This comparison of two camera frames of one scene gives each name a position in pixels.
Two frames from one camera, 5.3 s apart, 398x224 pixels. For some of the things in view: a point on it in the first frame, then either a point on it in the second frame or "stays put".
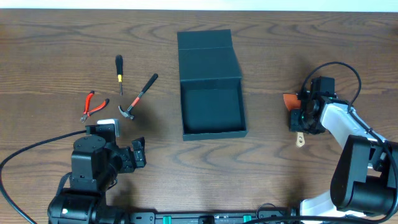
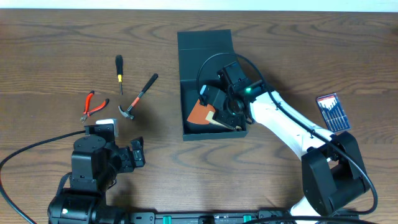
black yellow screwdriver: [119, 60] stays put
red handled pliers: [86, 114] stays put
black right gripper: [295, 124] → [222, 117]
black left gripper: [129, 156] stays put
